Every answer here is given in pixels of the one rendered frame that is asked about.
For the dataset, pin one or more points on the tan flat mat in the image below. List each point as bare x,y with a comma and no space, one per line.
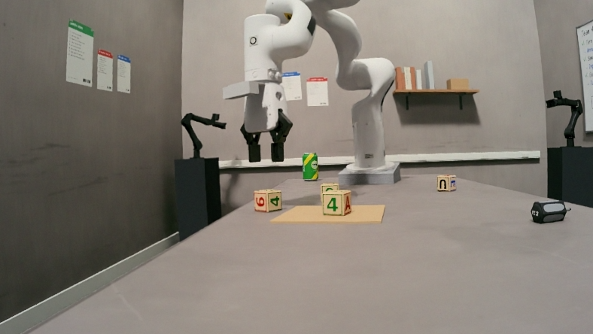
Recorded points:
313,214

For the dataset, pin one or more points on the green drink can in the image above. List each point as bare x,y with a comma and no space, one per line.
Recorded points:
310,167

